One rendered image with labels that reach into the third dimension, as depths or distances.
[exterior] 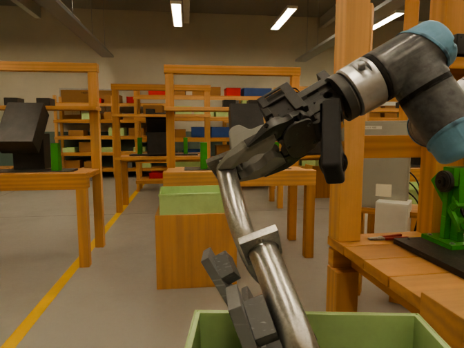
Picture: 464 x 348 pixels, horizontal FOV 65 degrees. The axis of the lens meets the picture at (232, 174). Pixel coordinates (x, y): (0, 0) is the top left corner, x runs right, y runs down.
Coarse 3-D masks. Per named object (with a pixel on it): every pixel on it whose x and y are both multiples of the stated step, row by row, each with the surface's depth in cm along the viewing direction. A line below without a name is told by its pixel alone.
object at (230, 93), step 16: (144, 96) 749; (160, 96) 753; (176, 96) 757; (192, 96) 761; (224, 96) 773; (240, 96) 777; (256, 96) 781; (144, 112) 765; (160, 112) 767; (176, 112) 768; (224, 112) 779; (192, 128) 777; (224, 128) 784; (224, 144) 826; (144, 176) 819; (160, 176) 782
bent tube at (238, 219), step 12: (216, 156) 52; (216, 168) 53; (240, 168) 55; (228, 180) 51; (228, 192) 50; (240, 192) 50; (228, 204) 49; (240, 204) 48; (228, 216) 48; (240, 216) 48; (240, 228) 47; (252, 228) 48; (240, 252) 48; (252, 276) 50
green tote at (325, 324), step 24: (216, 312) 68; (312, 312) 68; (336, 312) 68; (360, 312) 68; (192, 336) 60; (216, 336) 68; (336, 336) 68; (360, 336) 68; (384, 336) 67; (408, 336) 67; (432, 336) 60
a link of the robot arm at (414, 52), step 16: (400, 32) 52; (416, 32) 50; (432, 32) 49; (448, 32) 49; (384, 48) 50; (400, 48) 49; (416, 48) 49; (432, 48) 49; (448, 48) 49; (384, 64) 49; (400, 64) 49; (416, 64) 49; (432, 64) 49; (448, 64) 51; (400, 80) 50; (416, 80) 49; (400, 96) 52
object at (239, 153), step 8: (232, 128) 54; (240, 128) 53; (256, 128) 52; (232, 136) 53; (240, 136) 52; (248, 136) 52; (272, 136) 50; (232, 144) 52; (240, 144) 50; (256, 144) 50; (264, 144) 50; (272, 144) 51; (232, 152) 51; (240, 152) 50; (248, 152) 50; (256, 152) 51; (264, 152) 51; (224, 160) 51; (232, 160) 51; (240, 160) 51; (248, 160) 51; (224, 168) 52; (232, 168) 51
